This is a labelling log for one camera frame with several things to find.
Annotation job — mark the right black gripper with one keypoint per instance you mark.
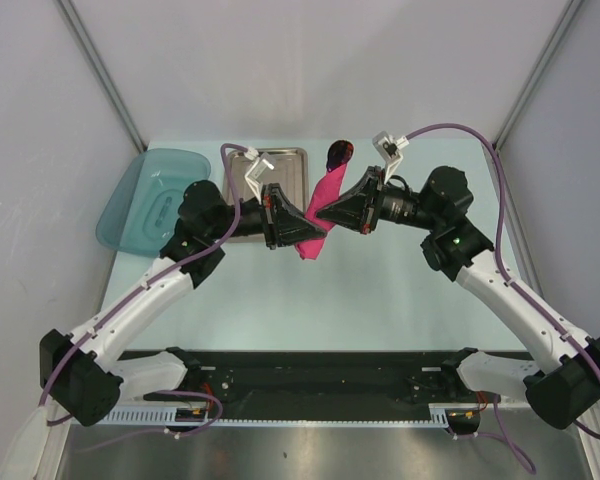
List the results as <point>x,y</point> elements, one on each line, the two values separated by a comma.
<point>354,209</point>

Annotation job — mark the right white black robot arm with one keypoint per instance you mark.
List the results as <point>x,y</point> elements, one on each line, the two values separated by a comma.
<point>561,381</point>

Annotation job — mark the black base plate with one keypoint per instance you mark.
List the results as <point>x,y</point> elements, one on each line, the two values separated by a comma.
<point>331,385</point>

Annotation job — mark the white cable duct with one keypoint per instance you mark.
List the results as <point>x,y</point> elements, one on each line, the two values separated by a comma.
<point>187,416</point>

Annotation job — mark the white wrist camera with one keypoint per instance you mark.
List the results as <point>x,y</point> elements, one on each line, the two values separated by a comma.
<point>258,164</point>
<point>390,149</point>

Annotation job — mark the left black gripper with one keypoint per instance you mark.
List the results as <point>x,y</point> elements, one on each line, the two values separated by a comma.
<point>281,222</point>

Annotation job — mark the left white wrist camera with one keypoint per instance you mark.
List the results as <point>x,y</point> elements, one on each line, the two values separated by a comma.
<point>258,164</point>

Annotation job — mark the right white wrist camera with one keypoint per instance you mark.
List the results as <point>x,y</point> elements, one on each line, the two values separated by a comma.
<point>390,149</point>

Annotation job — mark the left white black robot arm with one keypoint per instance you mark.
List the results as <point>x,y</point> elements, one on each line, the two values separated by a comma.
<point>82,370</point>

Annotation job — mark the pink paper napkin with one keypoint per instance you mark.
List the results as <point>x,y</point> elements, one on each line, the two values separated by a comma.
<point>326,191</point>

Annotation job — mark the left aluminium corner post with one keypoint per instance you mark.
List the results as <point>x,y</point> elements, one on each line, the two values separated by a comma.
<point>88,48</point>

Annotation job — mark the teal plastic container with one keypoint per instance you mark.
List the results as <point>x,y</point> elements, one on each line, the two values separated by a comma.
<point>140,216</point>

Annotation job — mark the steel tray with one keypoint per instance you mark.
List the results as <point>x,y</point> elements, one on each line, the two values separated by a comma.
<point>290,172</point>

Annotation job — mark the right aluminium corner post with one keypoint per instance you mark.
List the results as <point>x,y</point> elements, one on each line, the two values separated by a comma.
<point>549,51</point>

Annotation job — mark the aluminium corner post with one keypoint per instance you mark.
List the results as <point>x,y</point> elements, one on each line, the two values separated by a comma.
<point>88,48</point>
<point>549,51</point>

